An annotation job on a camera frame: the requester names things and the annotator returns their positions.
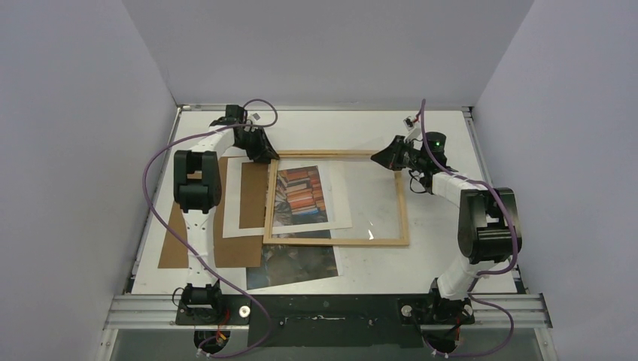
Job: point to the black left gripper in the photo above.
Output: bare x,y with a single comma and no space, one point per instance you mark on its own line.
263,153

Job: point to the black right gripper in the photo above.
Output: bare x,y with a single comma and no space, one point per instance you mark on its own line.
399,156

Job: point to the wooden picture frame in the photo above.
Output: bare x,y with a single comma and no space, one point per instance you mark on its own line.
268,239

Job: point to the clear acrylic sheet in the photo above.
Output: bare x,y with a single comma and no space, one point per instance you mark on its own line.
365,204

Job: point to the colourful photo print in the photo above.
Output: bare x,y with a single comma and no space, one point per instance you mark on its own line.
299,201

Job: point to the white mat board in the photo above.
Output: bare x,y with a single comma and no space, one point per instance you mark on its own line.
332,174

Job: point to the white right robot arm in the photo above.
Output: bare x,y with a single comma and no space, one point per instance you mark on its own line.
487,231

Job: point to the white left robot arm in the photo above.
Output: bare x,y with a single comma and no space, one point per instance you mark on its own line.
198,188

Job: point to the brown cardboard backing board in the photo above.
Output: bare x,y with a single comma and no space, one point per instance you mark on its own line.
238,235

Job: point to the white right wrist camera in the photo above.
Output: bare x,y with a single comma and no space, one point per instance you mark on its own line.
413,127

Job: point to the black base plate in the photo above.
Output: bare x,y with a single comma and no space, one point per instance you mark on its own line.
353,320

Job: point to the aluminium front rail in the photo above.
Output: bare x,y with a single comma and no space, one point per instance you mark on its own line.
160,312

